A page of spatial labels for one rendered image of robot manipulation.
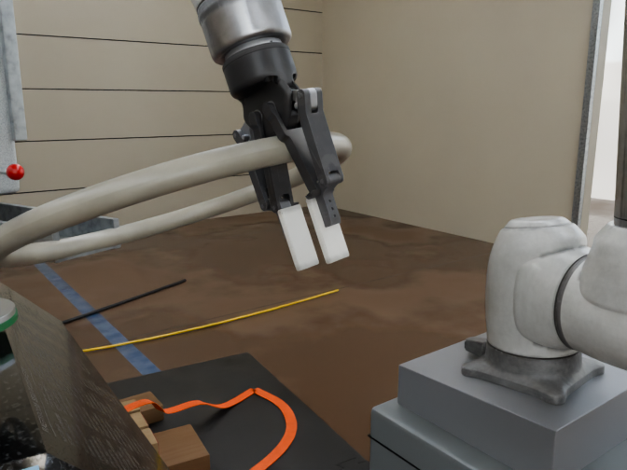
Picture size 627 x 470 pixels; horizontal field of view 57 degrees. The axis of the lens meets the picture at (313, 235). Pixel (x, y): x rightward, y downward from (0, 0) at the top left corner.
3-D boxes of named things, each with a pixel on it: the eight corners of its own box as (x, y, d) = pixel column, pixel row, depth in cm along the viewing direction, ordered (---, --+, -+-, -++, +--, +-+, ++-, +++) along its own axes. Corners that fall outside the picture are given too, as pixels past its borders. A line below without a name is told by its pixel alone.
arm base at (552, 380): (493, 339, 117) (493, 313, 116) (607, 370, 101) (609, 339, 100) (438, 367, 105) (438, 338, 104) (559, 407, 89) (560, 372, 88)
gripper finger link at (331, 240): (325, 194, 62) (329, 192, 61) (345, 256, 62) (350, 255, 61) (304, 200, 60) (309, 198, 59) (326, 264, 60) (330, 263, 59)
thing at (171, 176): (-88, 297, 73) (-95, 273, 73) (192, 228, 113) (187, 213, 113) (159, 174, 45) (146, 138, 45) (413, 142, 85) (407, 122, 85)
